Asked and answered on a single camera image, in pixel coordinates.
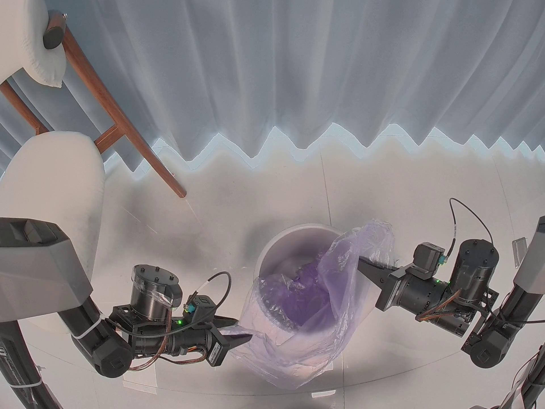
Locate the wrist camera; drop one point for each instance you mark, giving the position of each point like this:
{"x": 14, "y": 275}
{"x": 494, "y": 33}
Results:
{"x": 203, "y": 306}
{"x": 428, "y": 259}

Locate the white cushioned wooden chair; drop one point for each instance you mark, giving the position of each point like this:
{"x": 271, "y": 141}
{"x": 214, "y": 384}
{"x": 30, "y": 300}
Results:
{"x": 51, "y": 177}

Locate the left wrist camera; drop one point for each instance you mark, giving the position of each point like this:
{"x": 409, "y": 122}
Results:
{"x": 203, "y": 306}

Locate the pale blue curtain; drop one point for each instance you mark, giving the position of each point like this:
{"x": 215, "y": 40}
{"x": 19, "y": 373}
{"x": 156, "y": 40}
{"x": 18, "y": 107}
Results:
{"x": 298, "y": 58}

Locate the white trash bin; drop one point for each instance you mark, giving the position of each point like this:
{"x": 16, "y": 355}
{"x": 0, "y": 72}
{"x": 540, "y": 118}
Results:
{"x": 293, "y": 245}

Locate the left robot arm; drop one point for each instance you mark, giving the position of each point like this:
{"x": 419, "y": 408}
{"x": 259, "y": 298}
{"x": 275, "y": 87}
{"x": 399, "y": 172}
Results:
{"x": 42, "y": 271}

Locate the purple plastic bag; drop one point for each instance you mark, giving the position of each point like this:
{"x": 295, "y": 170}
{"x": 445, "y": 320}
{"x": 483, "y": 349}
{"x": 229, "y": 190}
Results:
{"x": 306, "y": 305}

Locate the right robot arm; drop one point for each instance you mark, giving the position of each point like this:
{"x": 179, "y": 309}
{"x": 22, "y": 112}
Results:
{"x": 477, "y": 266}

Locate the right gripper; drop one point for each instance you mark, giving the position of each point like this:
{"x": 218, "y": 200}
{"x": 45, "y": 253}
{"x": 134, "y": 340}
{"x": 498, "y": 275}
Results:
{"x": 419, "y": 294}

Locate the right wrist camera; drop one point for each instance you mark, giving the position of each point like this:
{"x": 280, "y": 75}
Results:
{"x": 428, "y": 259}

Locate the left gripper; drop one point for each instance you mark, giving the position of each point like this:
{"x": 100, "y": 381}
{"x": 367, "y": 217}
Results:
{"x": 191, "y": 342}

